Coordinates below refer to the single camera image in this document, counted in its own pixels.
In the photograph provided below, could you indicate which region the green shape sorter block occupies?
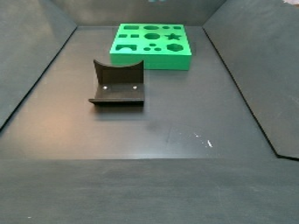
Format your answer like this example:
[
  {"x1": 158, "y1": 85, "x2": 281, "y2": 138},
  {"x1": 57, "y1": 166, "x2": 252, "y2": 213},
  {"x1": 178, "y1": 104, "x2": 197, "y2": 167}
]
[{"x1": 109, "y1": 24, "x2": 192, "y2": 70}]

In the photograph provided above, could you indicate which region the black curved holder bracket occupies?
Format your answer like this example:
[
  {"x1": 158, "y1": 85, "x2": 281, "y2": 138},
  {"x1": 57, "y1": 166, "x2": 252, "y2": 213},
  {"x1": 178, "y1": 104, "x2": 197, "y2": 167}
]
[{"x1": 88, "y1": 60, "x2": 145, "y2": 105}]

